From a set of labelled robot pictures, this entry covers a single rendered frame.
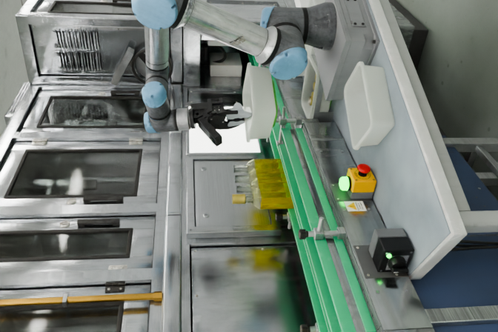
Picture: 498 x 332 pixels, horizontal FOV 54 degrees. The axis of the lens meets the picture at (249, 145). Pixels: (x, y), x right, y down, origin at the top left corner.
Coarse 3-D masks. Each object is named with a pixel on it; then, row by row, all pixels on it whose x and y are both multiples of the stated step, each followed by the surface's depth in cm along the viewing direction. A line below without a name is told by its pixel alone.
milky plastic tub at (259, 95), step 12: (252, 72) 156; (264, 72) 157; (252, 84) 151; (264, 84) 154; (252, 96) 148; (264, 96) 151; (252, 108) 167; (264, 108) 148; (276, 108) 152; (252, 120) 148; (264, 120) 150; (252, 132) 154; (264, 132) 156
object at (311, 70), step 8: (312, 64) 185; (312, 72) 196; (304, 80) 198; (312, 80) 198; (304, 88) 200; (312, 88) 200; (304, 96) 202; (304, 104) 201; (312, 104) 186; (312, 112) 187
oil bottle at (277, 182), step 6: (258, 180) 174; (264, 180) 174; (270, 180) 174; (276, 180) 174; (282, 180) 175; (252, 186) 172; (258, 186) 171; (264, 186) 171; (270, 186) 171; (276, 186) 172; (282, 186) 172; (252, 192) 172
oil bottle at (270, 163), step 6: (252, 162) 182; (258, 162) 182; (264, 162) 182; (270, 162) 183; (276, 162) 183; (252, 168) 180; (258, 168) 180; (264, 168) 181; (270, 168) 181; (276, 168) 181; (282, 168) 181
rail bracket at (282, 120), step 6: (282, 108) 182; (282, 114) 183; (276, 120) 184; (282, 120) 183; (288, 120) 184; (294, 120) 185; (300, 120) 184; (282, 126) 186; (276, 144) 190; (282, 144) 190
